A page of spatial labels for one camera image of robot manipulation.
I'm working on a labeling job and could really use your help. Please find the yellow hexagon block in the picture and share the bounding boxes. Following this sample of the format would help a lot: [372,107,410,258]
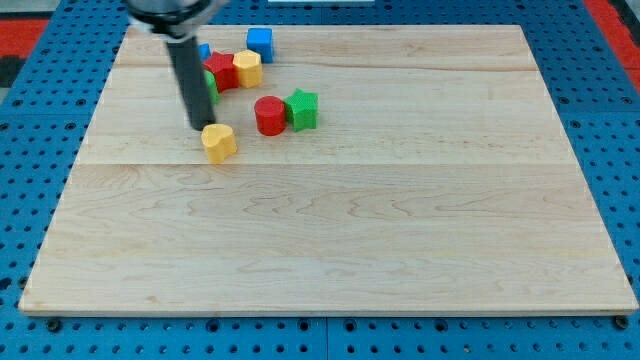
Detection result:
[233,50,263,88]

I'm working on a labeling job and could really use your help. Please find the green circle block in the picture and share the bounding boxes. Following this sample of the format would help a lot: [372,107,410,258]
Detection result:
[204,70,220,105]

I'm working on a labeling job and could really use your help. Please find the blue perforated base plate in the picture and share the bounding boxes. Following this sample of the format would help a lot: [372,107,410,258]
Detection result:
[1,1,639,359]

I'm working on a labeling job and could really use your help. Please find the yellow heart block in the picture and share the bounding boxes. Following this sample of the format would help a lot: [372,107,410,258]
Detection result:
[201,124,238,164]

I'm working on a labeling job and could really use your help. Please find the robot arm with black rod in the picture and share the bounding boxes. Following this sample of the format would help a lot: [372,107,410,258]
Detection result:
[125,0,230,131]

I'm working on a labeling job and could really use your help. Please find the red star block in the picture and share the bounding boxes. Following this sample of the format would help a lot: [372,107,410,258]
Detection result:
[203,52,239,93]

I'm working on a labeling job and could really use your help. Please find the small blue block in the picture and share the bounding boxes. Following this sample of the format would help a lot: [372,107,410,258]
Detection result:
[198,43,211,62]

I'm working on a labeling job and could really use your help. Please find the red cylinder block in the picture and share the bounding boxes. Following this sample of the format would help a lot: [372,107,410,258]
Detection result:
[254,96,286,136]

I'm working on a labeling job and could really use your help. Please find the blue cube block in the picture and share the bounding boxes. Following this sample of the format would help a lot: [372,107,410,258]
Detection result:
[246,28,274,63]

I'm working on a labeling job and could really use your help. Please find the green star block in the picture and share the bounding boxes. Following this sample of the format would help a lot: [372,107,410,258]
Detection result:
[283,88,319,132]

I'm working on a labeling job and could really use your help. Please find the wooden board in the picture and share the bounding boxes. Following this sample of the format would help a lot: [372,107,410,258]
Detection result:
[19,25,638,317]

